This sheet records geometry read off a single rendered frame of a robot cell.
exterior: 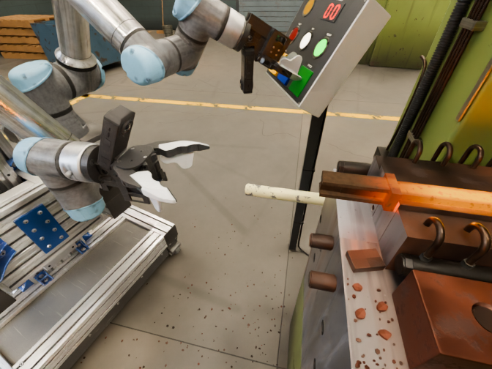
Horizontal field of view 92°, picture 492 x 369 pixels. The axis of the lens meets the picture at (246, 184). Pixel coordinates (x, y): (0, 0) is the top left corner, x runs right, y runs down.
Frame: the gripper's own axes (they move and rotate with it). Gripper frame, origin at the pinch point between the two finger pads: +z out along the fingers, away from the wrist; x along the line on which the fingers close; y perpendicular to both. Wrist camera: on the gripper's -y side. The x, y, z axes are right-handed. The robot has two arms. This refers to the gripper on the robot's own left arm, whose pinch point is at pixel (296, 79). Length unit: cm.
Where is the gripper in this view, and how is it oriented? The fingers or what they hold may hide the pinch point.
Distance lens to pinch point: 76.0
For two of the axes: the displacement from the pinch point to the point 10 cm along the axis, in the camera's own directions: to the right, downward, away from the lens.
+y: 4.7, -7.3, -4.9
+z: 8.5, 2.4, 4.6
